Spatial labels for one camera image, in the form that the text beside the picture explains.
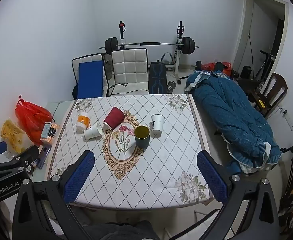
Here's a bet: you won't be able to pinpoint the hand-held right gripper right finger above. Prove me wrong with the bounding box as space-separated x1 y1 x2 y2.
197 151 280 240

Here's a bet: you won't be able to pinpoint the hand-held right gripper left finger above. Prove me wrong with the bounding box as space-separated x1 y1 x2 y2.
12 150 95 240

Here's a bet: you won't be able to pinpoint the green cup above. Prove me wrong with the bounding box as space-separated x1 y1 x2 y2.
134 126 151 149

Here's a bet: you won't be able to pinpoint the white paper cup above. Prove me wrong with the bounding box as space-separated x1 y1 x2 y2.
83 123 104 142
151 114 165 138

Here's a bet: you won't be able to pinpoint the orange and white cup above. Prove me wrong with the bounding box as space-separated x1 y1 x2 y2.
76 114 91 132

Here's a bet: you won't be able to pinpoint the red paper cup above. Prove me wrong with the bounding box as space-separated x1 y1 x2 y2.
103 107 125 131

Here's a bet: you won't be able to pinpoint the yellow plastic bag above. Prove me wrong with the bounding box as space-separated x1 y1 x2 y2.
0 119 27 154

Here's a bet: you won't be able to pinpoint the small device with pale screen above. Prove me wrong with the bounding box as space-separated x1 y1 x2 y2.
40 122 52 140

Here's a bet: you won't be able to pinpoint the red plastic bag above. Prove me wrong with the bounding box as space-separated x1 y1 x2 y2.
15 95 54 147

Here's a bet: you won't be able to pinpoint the black and orange battery pack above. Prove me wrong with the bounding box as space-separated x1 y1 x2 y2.
49 124 60 138

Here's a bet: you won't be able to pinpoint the floral quilted tablecloth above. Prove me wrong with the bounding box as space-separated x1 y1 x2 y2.
44 94 216 210

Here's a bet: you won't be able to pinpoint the blue quilted blanket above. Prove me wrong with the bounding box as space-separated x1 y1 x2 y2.
185 70 282 175

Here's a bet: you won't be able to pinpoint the black tripod stand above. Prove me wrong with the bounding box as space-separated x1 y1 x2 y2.
279 114 293 221

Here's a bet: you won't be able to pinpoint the blue cushion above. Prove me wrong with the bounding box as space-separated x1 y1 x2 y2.
77 60 104 99

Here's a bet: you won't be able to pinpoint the brown wooden chair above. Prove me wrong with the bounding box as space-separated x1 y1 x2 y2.
248 73 288 118

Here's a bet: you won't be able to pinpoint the black cylinder speaker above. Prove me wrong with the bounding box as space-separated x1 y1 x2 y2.
240 66 252 78

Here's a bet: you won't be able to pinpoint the black bench pad blue lines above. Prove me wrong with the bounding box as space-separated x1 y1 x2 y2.
148 63 167 94

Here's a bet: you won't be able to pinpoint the white barbell rack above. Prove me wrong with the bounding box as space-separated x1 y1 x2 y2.
118 20 186 85

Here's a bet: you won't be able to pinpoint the white tufted chair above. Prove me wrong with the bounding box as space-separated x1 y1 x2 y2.
110 48 149 97

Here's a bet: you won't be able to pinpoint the black scooter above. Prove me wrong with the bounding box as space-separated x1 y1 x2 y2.
254 50 275 81

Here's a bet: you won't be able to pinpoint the barbell with black plates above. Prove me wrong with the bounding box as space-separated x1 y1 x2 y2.
98 37 200 56

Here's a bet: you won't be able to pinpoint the white wall outlet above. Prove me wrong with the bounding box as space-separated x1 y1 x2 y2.
279 106 293 131

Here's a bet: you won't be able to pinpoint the white chair with black frame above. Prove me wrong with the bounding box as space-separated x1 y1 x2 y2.
72 53 111 98

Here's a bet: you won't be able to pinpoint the white door frame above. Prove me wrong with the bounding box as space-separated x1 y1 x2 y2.
234 0 290 80

